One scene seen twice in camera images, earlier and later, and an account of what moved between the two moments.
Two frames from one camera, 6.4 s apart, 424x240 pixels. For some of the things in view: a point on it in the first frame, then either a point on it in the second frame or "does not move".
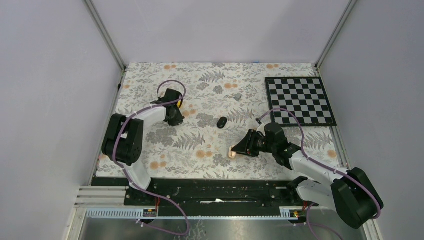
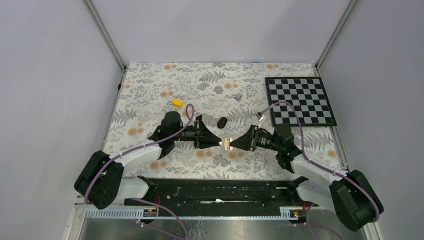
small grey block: [238, 96] does not move
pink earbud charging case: [231, 154] -> [226, 143]
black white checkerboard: [305, 96] does not move
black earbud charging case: [222, 122] does not move
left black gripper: [178, 120] -> [203, 137]
